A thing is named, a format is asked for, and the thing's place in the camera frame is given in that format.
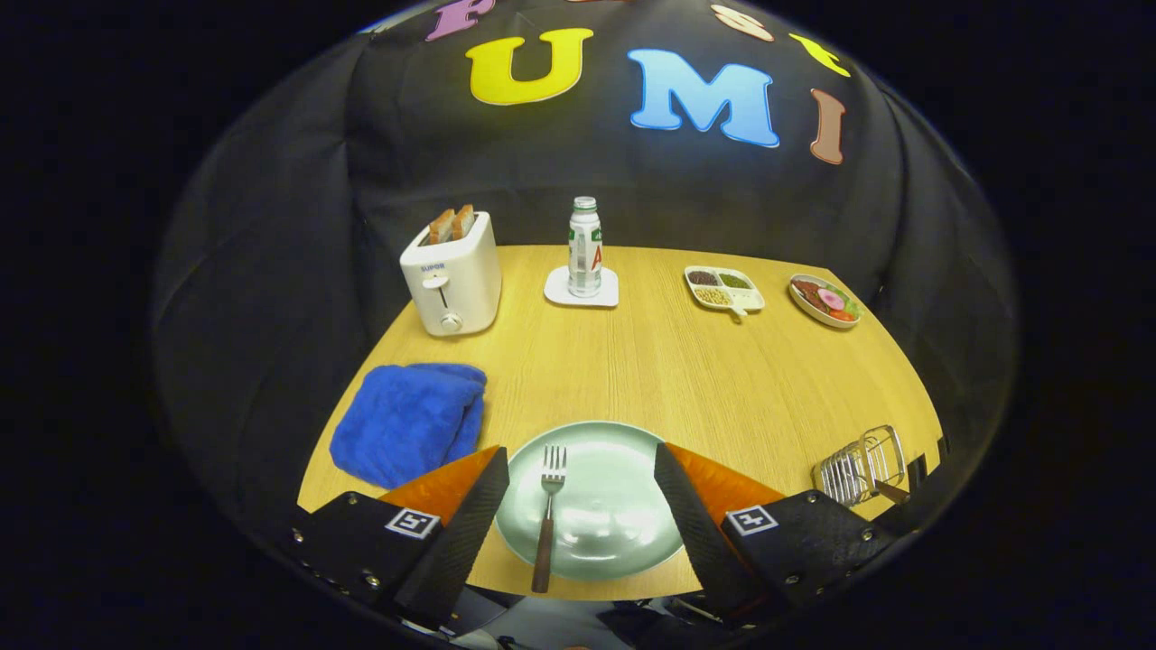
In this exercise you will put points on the white divided tray of beans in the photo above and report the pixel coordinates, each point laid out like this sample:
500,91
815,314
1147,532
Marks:
722,287

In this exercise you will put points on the black table clamp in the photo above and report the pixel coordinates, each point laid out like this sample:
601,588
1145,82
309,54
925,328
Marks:
918,474
943,450

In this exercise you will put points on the white square coaster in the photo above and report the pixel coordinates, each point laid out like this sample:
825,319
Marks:
558,291

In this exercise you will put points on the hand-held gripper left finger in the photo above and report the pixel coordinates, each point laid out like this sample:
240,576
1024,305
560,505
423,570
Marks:
461,542

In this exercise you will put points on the white toaster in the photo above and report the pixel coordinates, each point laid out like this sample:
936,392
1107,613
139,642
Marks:
461,284

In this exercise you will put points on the blue folded towel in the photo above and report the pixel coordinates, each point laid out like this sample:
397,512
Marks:
406,420

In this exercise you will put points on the oval plate of food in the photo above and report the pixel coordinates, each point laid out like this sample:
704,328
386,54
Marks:
824,300

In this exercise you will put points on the pale green plate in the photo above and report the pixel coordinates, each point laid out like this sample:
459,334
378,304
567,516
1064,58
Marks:
605,515

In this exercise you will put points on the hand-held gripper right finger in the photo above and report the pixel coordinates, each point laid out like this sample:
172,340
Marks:
700,542

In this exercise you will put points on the toast slice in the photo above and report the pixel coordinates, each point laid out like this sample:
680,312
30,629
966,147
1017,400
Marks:
463,221
441,226

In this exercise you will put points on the white drink bottle green cap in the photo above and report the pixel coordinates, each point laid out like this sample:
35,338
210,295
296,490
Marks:
584,253

